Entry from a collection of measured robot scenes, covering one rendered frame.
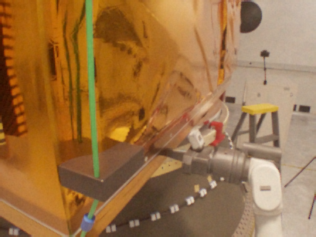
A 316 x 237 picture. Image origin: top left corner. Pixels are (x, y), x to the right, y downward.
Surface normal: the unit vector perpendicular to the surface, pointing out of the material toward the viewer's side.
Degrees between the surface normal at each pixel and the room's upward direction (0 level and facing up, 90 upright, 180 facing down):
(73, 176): 90
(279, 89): 90
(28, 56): 90
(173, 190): 62
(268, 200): 72
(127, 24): 103
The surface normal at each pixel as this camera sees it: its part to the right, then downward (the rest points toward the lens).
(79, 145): 0.49, 0.26
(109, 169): 0.02, -0.95
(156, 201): 0.43, -0.19
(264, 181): -0.39, -0.03
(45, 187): -0.30, 0.35
